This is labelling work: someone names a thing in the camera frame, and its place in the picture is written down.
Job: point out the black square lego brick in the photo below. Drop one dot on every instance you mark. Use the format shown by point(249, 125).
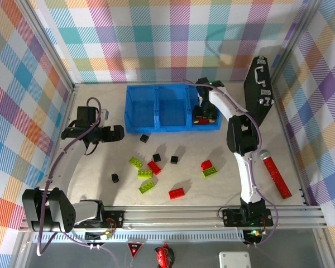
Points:
point(144, 138)
point(114, 177)
point(174, 159)
point(156, 157)

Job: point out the lime green lego brick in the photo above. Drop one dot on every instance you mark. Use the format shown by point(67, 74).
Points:
point(147, 186)
point(145, 173)
point(210, 172)
point(136, 162)

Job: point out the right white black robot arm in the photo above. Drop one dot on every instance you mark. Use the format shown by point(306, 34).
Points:
point(247, 178)

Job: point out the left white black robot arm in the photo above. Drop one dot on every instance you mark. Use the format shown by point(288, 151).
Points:
point(64, 173)

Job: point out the blue three-compartment bin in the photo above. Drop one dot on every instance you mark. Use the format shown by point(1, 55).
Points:
point(145, 111)

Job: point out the black briefcase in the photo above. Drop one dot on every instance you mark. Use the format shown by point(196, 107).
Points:
point(252, 95)

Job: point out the red glitter toy microphone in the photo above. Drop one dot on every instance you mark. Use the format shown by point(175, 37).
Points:
point(276, 176)

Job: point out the left small control board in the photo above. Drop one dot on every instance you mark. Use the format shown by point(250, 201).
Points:
point(96, 236)

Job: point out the small control board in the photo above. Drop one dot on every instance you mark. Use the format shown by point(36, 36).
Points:
point(250, 237)
point(96, 236)

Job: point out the red triangle sign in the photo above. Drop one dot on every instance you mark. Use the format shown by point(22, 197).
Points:
point(135, 248)

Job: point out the right small control board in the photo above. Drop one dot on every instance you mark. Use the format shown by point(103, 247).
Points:
point(250, 237)

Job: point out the red black round gadget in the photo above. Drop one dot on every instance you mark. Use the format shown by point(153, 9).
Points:
point(164, 255)

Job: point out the white square box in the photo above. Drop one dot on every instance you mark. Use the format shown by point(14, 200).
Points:
point(234, 259)

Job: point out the aluminium side rail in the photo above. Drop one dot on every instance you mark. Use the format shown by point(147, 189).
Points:
point(69, 104)
point(291, 139)

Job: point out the aluminium frame post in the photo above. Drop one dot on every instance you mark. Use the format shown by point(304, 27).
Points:
point(51, 47)
point(294, 42)

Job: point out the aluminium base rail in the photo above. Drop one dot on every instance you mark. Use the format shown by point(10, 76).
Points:
point(170, 217)

